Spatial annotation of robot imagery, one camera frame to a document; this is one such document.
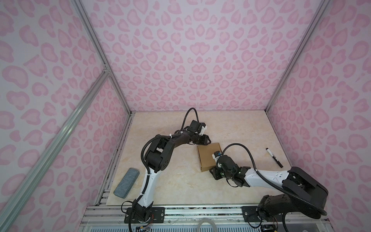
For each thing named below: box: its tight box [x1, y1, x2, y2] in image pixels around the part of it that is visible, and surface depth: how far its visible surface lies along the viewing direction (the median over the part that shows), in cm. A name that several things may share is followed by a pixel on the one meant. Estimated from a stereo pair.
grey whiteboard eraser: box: [113, 167, 141, 199], surface depth 83 cm
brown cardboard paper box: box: [197, 142, 223, 173], surface depth 92 cm
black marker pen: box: [265, 147, 284, 169], surface depth 95 cm
